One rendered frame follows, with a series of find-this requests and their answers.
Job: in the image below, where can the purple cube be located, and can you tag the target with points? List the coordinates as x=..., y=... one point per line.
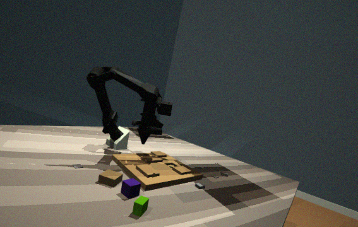
x=130, y=188

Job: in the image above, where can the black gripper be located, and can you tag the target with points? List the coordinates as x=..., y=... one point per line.
x=145, y=126

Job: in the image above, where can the green block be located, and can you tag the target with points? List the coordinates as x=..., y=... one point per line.
x=140, y=205

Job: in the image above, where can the tan block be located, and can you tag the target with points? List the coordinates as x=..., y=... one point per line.
x=110, y=178

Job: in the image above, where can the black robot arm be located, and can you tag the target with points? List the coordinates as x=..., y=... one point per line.
x=148, y=92

